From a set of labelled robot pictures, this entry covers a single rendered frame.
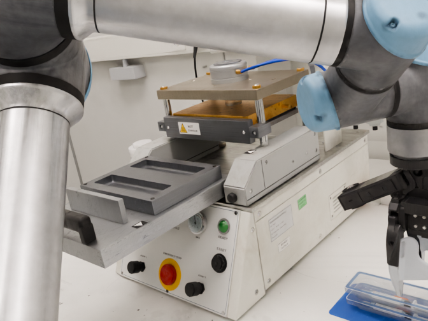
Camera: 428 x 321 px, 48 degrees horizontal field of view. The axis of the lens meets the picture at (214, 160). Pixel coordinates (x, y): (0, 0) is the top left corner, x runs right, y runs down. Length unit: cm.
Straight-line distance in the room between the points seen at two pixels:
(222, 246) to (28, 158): 43
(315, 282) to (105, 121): 156
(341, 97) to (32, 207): 36
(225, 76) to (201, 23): 51
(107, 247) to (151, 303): 28
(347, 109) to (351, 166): 54
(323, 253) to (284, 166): 22
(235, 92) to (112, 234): 35
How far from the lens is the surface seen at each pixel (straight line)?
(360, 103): 59
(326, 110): 60
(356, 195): 76
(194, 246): 91
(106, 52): 209
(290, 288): 94
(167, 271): 95
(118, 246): 72
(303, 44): 49
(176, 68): 189
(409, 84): 65
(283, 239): 93
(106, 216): 79
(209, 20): 48
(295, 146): 94
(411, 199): 73
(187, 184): 81
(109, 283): 107
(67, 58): 59
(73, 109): 60
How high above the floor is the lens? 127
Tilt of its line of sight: 18 degrees down
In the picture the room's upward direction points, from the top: 10 degrees counter-clockwise
